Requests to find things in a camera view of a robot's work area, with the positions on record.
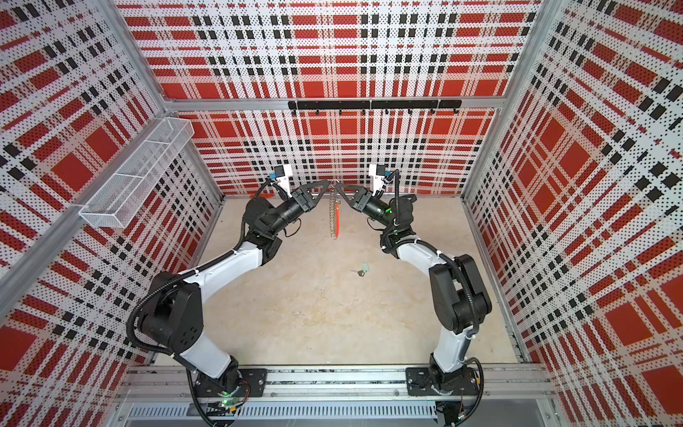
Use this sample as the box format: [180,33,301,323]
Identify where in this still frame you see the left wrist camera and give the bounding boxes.
[270,164,293,200]

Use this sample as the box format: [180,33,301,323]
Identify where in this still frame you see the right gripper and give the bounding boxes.
[337,185,395,233]

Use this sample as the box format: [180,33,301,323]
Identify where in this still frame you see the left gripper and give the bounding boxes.
[268,179,328,236]

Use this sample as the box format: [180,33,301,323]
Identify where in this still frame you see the white wire mesh basket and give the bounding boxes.
[79,117,194,229]

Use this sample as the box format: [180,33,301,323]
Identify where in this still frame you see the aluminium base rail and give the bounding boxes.
[114,365,556,423]

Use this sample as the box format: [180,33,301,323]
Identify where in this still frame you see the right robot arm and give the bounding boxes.
[334,183,493,396]

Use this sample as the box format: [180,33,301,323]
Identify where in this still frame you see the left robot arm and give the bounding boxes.
[126,179,329,395]

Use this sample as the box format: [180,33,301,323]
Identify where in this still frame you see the black wall hook rail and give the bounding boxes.
[287,99,462,114]

